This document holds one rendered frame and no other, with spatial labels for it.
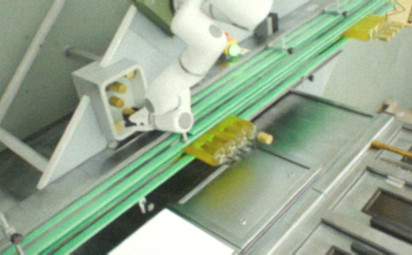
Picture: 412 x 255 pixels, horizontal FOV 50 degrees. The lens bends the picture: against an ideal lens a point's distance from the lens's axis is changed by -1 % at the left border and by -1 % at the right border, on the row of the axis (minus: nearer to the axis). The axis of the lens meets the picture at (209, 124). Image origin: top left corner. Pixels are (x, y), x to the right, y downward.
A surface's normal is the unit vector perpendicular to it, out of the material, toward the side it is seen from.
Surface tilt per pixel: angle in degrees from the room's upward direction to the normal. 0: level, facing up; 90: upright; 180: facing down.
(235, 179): 89
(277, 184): 90
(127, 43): 0
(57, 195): 90
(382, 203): 90
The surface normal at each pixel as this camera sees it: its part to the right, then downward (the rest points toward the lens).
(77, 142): 0.74, 0.30
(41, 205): -0.12, -0.83
